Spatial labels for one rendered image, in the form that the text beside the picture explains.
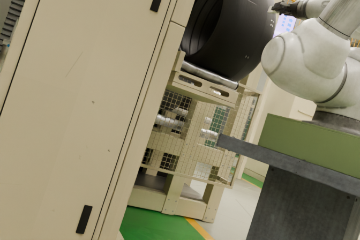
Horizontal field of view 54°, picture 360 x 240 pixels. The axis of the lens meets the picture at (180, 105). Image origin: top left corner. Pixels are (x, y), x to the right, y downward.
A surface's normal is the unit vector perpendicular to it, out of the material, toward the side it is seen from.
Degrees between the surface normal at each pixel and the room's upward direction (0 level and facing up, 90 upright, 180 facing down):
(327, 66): 120
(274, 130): 90
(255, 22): 89
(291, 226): 90
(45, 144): 90
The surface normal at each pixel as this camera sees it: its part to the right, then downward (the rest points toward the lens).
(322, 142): -0.58, -0.22
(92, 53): 0.39, 0.10
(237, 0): -0.18, -0.28
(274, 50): -0.93, -0.21
